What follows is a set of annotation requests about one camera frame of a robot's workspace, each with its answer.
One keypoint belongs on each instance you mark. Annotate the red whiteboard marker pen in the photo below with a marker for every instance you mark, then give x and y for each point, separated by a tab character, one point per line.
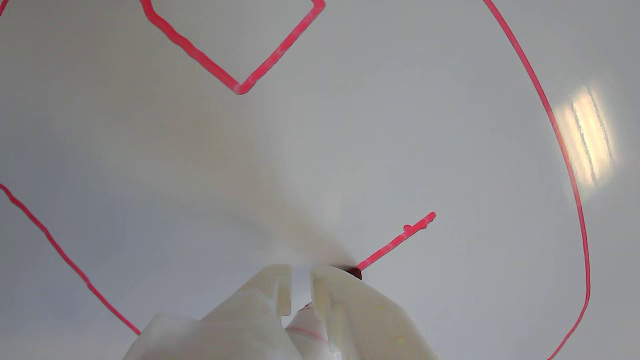
305	332

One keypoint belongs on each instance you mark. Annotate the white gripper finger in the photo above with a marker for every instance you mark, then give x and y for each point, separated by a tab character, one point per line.
240	325
370	325

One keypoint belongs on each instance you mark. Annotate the large white whiteboard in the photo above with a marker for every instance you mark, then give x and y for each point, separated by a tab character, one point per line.
150	150

